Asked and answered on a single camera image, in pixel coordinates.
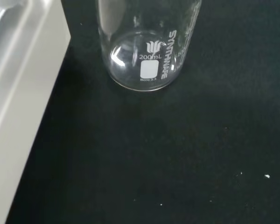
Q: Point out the black cloth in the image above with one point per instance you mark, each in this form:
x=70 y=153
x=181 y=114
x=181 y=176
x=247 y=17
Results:
x=154 y=151

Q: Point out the white electronic balance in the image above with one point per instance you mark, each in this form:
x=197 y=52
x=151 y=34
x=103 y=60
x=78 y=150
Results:
x=21 y=77

